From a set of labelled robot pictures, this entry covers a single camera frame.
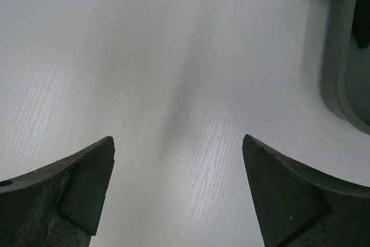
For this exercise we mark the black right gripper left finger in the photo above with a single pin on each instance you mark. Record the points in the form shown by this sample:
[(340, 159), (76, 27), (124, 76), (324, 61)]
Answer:
[(59, 204)]

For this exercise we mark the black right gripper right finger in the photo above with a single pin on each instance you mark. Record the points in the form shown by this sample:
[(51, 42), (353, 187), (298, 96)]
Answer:
[(297, 205)]

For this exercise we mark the grey plastic tray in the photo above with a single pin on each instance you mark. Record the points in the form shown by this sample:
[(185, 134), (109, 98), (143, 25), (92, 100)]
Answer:
[(344, 82)]

